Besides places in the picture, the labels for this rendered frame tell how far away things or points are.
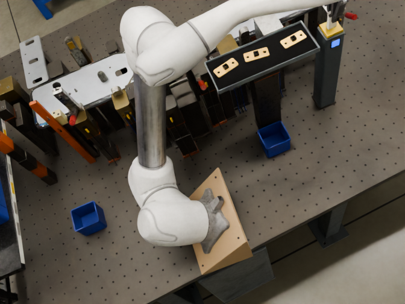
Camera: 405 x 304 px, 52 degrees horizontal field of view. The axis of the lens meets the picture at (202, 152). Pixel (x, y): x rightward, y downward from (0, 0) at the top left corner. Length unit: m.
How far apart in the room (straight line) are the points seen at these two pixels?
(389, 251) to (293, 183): 0.85
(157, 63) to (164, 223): 0.56
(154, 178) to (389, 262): 1.38
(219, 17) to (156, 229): 0.70
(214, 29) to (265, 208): 0.83
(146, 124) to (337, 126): 0.85
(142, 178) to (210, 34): 0.62
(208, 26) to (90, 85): 0.82
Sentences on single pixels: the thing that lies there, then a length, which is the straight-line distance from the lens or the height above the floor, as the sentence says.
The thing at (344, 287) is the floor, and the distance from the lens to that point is 2.34.
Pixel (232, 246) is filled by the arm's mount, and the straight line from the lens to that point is 1.48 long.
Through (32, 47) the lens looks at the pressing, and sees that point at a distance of 2.10.
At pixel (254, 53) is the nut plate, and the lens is 1.46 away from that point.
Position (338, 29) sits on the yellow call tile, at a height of 1.15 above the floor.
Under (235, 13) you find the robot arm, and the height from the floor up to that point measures 1.50.
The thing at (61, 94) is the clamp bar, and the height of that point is 1.20.
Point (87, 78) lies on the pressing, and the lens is 1.84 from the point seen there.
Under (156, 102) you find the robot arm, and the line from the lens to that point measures 1.32.
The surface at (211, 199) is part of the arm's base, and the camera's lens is 1.53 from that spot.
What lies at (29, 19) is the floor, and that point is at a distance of 3.97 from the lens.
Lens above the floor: 2.30
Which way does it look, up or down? 61 degrees down
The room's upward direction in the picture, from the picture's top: 24 degrees counter-clockwise
